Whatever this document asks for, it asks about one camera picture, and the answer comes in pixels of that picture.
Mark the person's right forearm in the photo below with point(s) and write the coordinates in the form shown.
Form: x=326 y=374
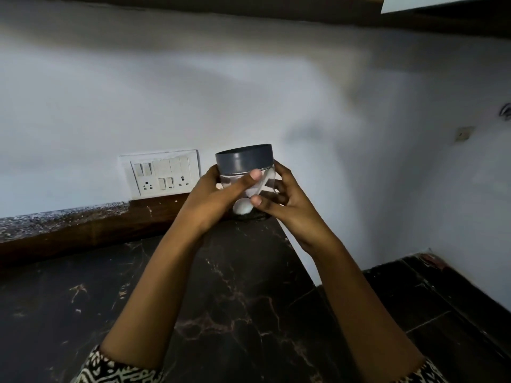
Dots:
x=359 y=315

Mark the person's right thumb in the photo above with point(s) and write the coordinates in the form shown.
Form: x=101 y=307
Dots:
x=265 y=205

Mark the white overhead cabinet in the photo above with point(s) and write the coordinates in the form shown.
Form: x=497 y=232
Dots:
x=431 y=3

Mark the white plastic spoon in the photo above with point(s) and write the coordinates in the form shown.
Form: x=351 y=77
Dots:
x=249 y=195

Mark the clear jar with grey lid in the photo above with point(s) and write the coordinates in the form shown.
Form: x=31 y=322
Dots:
x=246 y=177

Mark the person's left forearm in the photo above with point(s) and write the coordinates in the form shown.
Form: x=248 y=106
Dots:
x=157 y=299

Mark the white wall switch panel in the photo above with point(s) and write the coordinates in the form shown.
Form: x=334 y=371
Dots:
x=159 y=173

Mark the black white patterned sleeve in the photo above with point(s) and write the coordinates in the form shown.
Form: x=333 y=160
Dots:
x=423 y=372
x=115 y=368

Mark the person's left thumb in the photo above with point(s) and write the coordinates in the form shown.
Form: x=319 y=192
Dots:
x=244 y=183

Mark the person's left hand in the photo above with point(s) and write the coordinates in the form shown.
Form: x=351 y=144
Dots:
x=207 y=203

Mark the person's right hand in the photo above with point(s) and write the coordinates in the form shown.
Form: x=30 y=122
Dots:
x=293 y=213

